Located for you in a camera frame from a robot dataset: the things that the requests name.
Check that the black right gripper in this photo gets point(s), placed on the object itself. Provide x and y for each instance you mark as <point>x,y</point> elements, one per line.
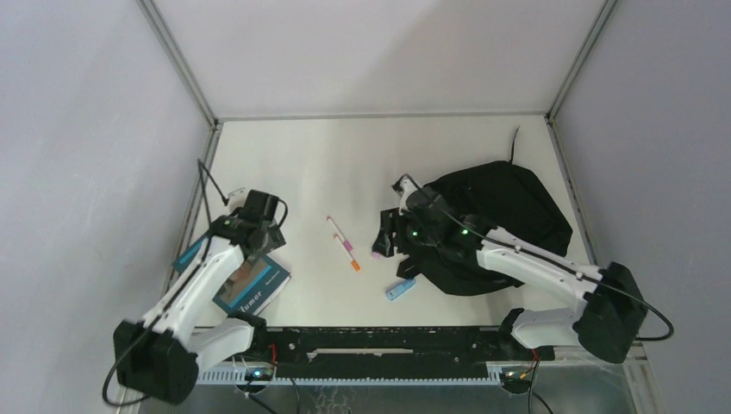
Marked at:
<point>391,221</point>

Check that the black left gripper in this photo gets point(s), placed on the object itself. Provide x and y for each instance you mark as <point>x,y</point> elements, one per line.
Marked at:
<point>276,241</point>

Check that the teal humor book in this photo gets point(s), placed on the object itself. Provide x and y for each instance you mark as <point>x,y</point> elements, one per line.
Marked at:
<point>251,286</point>

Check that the black student backpack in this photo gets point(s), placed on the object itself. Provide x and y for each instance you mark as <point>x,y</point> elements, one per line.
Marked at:
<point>511,198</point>

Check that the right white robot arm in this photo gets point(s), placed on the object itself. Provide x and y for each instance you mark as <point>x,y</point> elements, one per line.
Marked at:
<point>601,307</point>

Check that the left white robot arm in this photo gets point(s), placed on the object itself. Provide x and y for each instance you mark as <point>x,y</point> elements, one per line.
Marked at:
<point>160,355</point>

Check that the orange capped white marker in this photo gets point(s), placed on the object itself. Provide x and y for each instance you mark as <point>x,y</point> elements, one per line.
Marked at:
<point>352,261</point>

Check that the black front mounting rail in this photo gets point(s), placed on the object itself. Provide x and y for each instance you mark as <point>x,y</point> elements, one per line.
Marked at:
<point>406,352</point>

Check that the white slotted cable duct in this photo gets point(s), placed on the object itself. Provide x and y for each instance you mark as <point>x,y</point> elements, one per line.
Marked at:
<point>264,376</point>

